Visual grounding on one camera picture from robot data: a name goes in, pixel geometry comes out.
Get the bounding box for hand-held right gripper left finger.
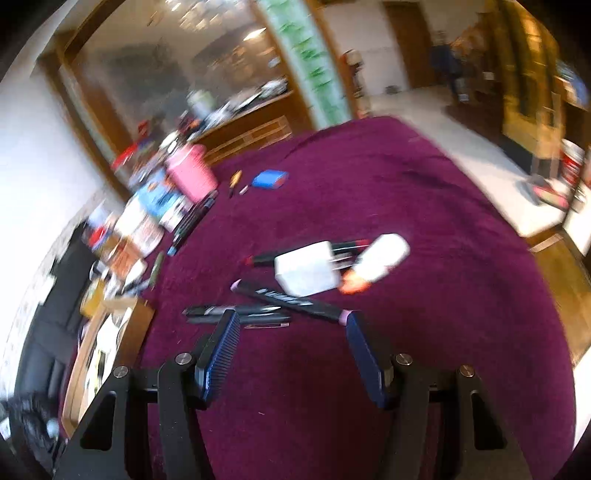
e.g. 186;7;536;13
55;309;243;480

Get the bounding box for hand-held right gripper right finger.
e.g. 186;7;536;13
344;309;532;480

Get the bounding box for black marker pink tips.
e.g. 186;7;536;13
230;279;353;326

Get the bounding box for shallow cardboard box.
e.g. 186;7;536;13
61;294;156;440

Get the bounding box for black gel pen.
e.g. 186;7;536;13
182;304;280;316

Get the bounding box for dark grey pen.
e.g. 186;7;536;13
187;315;293;325

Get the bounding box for black marker red caps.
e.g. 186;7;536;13
246;239;371;268

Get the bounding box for green pen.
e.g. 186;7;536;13
147;251;166;291

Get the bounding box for white tube bottle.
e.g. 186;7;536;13
338;233;411;295

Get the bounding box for white charger block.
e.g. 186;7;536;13
274;240;342;297

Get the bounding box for black marker teal tip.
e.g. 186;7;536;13
167;203;211;257

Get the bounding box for cup of wooden sticks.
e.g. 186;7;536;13
103;239;149;278

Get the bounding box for yellow tape roll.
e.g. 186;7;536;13
80;278;108;318

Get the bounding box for white pill bottle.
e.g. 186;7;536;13
113;198;165;256

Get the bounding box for maroon tablecloth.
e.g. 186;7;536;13
59;115;579;480

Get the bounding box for blue label jar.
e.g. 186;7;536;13
131;170;195;219

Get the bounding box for blue battery pack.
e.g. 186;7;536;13
251;169;290;190

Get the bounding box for black leather sofa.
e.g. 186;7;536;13
8;220;94;462

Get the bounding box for pink knit sleeve bottle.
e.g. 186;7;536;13
165;143;219;204

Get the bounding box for wooden counter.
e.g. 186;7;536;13
191;90;315;160

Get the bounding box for grey dustpan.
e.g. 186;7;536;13
525;176;572;212

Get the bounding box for white kettle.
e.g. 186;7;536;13
187;89;216;119

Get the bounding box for white red label bucket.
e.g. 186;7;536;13
560;137;590;186

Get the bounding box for bamboo print glass panel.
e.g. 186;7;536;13
257;0;352;128

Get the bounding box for wooden glass partition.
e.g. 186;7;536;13
37;0;356;160

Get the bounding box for wooden door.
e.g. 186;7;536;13
382;0;438;92

